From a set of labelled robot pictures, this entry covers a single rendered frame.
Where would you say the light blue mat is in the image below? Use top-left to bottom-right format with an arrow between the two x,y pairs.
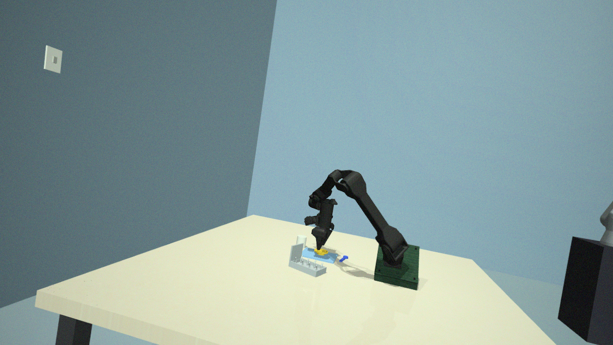
302,247 -> 338,264

